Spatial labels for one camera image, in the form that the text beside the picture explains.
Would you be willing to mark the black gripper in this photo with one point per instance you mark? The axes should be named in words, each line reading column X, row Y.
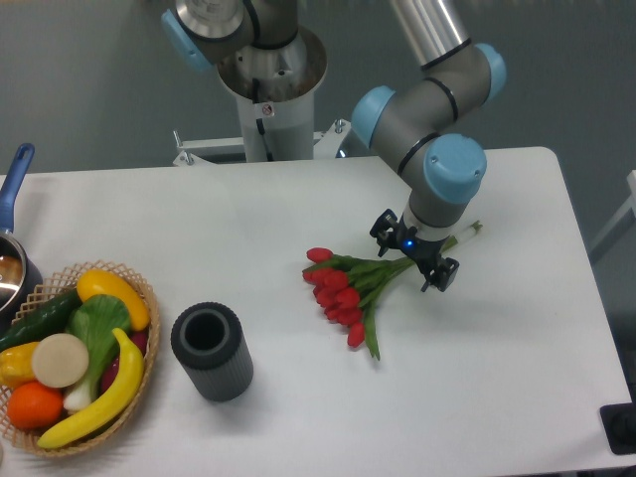
column 420, row 243

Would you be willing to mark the yellow banana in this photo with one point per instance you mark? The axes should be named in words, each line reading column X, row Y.
column 108, row 406

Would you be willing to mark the dark grey ribbed vase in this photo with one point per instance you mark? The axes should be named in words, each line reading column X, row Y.
column 208, row 341

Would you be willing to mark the green bok choy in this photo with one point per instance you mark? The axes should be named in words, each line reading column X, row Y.
column 93, row 323

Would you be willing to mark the red tulip bouquet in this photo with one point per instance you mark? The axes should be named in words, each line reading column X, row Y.
column 348, row 289

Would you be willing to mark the orange fruit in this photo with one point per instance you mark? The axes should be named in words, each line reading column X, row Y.
column 33, row 406

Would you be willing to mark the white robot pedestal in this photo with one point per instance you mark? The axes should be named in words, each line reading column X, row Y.
column 274, row 93

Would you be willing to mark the purple red vegetable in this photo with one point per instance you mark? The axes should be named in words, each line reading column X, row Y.
column 140, row 340

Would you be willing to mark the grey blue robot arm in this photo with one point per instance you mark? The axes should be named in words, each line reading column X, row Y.
column 408, row 130

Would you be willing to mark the woven wicker basket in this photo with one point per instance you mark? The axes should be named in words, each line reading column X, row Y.
column 58, row 283

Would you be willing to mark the blue handled saucepan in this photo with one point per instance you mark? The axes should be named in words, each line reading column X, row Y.
column 19, row 275

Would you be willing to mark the yellow bell pepper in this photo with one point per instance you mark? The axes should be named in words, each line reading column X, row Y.
column 16, row 368

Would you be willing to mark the beige round disc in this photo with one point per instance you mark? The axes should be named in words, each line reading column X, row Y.
column 60, row 360

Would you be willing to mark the white frame at right edge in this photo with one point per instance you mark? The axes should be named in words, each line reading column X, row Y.
column 616, row 227

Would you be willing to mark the green cucumber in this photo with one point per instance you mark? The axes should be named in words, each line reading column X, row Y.
column 50, row 318

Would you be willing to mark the black device at table edge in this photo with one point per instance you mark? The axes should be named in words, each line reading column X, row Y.
column 619, row 425

